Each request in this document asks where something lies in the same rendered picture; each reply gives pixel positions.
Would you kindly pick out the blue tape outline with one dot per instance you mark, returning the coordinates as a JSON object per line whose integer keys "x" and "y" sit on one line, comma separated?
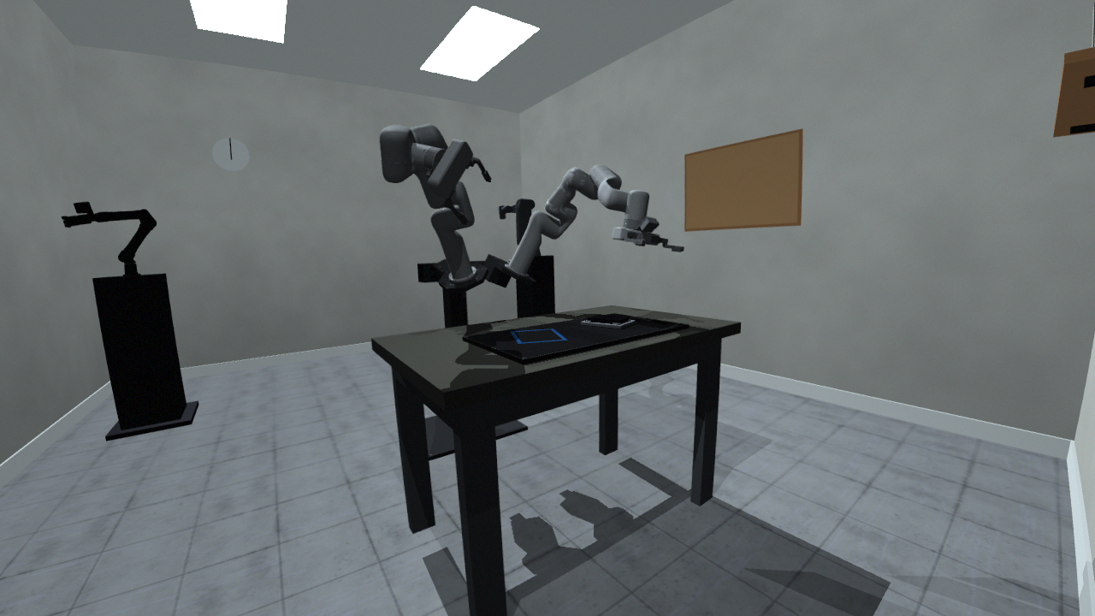
{"x": 519, "y": 341}

